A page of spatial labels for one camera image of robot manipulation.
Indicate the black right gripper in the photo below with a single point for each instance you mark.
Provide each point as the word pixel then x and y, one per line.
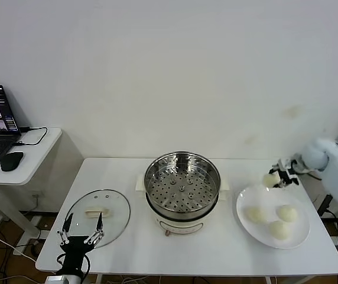
pixel 294 167

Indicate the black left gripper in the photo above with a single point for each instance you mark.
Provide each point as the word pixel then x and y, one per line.
pixel 74 248

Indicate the white steamed baozi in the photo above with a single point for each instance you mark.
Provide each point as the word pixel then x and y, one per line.
pixel 279 230
pixel 287 213
pixel 269 179
pixel 256 214

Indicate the round glass pot lid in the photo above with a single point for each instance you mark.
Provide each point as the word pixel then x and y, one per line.
pixel 114 207

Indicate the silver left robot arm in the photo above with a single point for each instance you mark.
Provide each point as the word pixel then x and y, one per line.
pixel 73 280

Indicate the perforated steel steamer basket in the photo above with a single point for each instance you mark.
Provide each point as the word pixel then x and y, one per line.
pixel 183 192

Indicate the black power adapter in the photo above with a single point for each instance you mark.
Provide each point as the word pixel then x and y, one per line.
pixel 325 204

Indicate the round white plate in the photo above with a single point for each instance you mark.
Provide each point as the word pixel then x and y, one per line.
pixel 260 233

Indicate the white rounded side table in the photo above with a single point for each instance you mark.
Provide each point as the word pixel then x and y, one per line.
pixel 36 165

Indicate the black computer mouse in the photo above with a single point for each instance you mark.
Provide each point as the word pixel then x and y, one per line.
pixel 11 161

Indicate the cream electric cooker pot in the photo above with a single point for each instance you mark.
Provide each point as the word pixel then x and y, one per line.
pixel 180 225

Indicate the white wall socket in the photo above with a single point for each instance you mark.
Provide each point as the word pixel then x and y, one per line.
pixel 38 195

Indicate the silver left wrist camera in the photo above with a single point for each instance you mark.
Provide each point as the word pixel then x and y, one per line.
pixel 53 280

